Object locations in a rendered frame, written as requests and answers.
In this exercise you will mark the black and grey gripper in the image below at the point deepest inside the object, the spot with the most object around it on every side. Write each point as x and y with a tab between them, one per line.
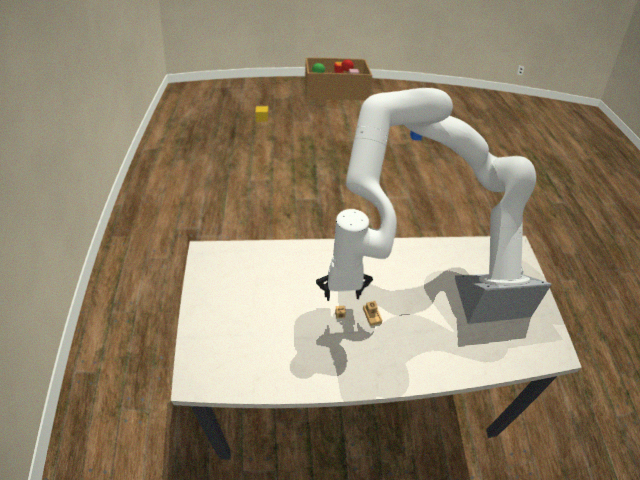
340	280

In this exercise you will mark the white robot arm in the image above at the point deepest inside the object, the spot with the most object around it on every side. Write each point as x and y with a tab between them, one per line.
515	174

